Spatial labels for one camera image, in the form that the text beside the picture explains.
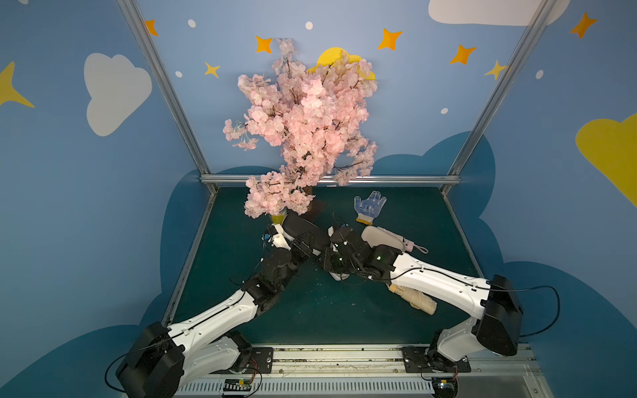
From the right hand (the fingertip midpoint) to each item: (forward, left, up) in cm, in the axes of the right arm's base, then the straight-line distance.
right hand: (319, 257), depth 77 cm
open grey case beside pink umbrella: (0, -7, -14) cm, 16 cm away
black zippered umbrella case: (+6, +5, +5) cm, 9 cm away
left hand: (+6, +2, +5) cm, 8 cm away
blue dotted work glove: (+37, -20, -19) cm, 47 cm away
